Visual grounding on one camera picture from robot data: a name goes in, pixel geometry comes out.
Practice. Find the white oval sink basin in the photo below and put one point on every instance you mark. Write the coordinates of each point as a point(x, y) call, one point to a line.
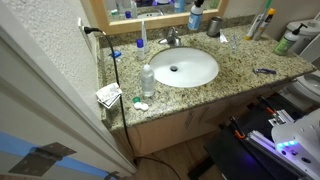
point(184, 67)

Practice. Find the white door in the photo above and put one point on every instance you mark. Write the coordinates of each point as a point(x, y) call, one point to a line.
point(48, 85)

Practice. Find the green soap pump bottle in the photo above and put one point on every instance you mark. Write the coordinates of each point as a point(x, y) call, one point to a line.
point(287, 41)

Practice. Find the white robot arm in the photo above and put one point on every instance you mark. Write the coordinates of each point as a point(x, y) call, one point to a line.
point(299, 143)

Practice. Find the wall power outlet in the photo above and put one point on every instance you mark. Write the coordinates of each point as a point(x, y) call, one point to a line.
point(84, 35)

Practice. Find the small blue cap bottle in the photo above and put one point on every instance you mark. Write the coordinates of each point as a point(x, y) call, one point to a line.
point(140, 49)

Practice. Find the white toilet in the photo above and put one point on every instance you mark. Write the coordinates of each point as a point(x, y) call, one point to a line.
point(304, 90)

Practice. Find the wood framed mirror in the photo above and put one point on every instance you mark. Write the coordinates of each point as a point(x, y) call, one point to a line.
point(132, 25)

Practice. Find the clear solution bottle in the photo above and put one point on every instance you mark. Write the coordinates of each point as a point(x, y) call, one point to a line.
point(147, 81)

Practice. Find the wooden vanity cabinet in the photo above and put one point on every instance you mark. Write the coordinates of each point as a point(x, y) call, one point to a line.
point(170, 130)

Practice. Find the blue soap pump bottle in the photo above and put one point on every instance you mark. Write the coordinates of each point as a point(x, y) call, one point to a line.
point(196, 14)

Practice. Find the chrome faucet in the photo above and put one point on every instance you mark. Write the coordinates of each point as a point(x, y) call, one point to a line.
point(172, 39)

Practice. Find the metal door hinge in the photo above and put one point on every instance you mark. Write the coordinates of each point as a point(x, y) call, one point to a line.
point(40, 159)

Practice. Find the blue razor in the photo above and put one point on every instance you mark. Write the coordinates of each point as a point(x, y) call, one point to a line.
point(264, 71)

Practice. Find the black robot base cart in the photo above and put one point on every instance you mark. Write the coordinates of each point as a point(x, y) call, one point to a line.
point(245, 149)

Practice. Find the orange cap spray can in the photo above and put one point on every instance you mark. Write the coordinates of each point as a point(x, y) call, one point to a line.
point(264, 24)

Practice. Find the metal cup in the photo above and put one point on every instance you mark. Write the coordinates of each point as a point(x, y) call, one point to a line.
point(214, 26)

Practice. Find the folded paper leaflet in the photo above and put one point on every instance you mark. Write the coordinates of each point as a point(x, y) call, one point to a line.
point(109, 94)

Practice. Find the contact lens case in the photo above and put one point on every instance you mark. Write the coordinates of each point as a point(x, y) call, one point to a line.
point(139, 105)

